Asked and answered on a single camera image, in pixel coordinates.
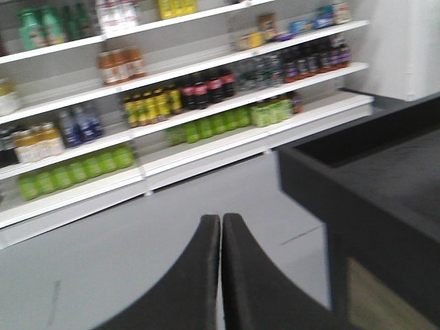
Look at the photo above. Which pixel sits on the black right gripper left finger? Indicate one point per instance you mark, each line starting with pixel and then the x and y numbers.
pixel 186 296

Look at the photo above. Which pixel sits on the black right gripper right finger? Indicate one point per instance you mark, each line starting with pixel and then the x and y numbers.
pixel 256 294

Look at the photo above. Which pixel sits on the black wooden produce stand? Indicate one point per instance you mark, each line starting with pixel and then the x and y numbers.
pixel 375 185

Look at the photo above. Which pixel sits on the green bottles row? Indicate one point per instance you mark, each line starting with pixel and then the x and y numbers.
pixel 66 174

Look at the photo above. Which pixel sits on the white store shelf unit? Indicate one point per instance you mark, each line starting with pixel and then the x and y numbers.
pixel 119 86

